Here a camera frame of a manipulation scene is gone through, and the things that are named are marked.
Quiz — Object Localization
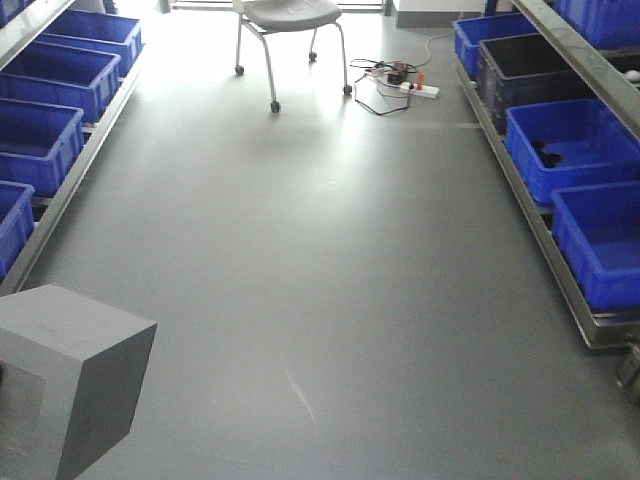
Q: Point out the white power strip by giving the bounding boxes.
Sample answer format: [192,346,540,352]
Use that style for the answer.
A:
[363,73,441,99]

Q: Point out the gray office chair on wheels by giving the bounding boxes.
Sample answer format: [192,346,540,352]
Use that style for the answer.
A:
[232,0,353,114]

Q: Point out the blue bin far right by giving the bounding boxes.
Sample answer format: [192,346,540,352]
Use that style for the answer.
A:
[454,13,537,80]

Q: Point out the tangled cables on floor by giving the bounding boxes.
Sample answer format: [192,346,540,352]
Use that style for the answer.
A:
[348,57,416,117]

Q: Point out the blue bin with black items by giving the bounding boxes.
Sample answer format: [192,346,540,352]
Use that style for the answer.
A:
[504,99,639,206]

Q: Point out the gray square hollow base block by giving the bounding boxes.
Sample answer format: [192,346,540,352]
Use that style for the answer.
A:
[1,285,157,479]

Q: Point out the blue bin left row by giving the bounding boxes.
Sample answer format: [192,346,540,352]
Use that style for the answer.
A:
[1,98,84,197]

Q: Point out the blue bin near right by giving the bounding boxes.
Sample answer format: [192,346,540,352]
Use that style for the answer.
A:
[551,180,639,311]

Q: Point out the dark blue bin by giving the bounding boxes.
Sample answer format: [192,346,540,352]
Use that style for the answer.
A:
[476,34,594,135]

